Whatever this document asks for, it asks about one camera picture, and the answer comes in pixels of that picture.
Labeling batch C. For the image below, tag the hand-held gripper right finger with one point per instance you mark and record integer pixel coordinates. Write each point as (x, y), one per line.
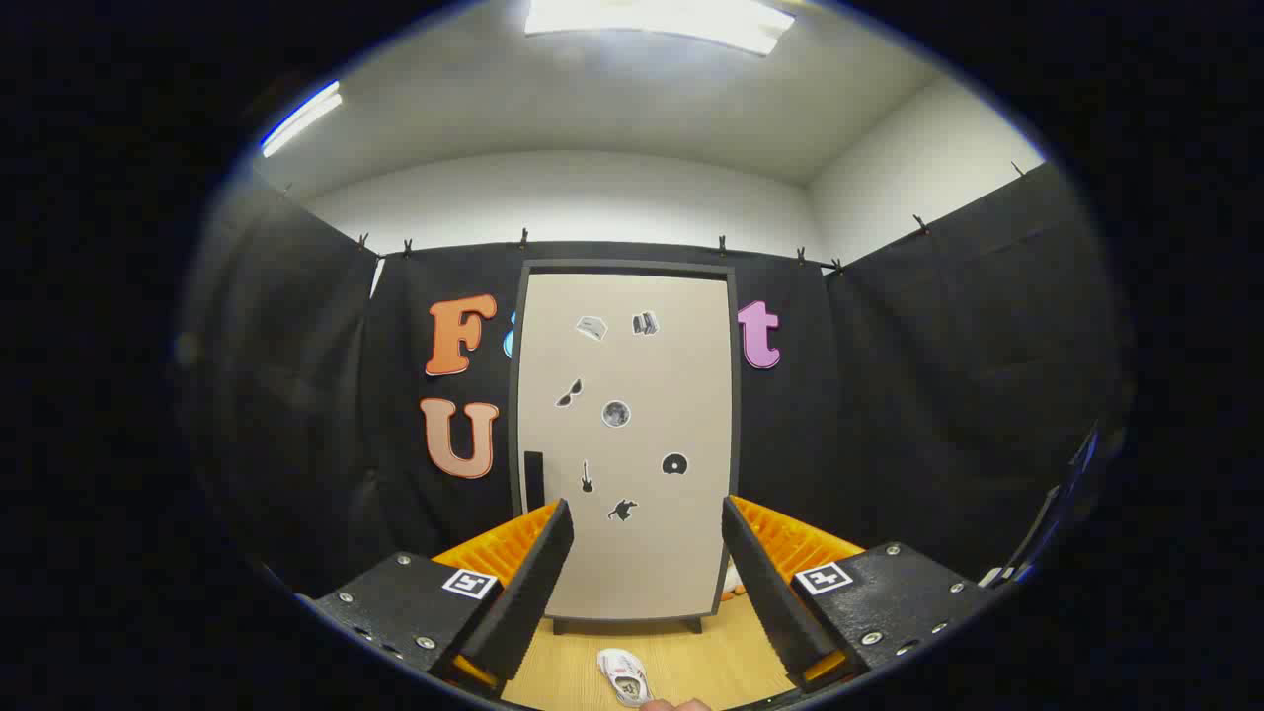
(765, 592)

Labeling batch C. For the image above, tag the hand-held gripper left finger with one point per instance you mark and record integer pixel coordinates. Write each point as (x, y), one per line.
(528, 592)

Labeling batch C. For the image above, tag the white canvas shoe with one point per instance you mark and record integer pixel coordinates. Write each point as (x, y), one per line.
(624, 676)

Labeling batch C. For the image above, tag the grey shoe cabinet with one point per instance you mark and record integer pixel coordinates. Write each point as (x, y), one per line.
(632, 266)

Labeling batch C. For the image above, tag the small orange and white toy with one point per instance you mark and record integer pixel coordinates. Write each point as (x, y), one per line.
(732, 592)

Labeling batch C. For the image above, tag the black backdrop cloth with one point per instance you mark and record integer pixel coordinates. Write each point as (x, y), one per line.
(296, 395)

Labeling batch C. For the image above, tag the long ceiling light strip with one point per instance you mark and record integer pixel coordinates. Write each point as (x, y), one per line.
(301, 118)

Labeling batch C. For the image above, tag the rectangular ceiling light panel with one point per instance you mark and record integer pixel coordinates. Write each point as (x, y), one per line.
(662, 22)

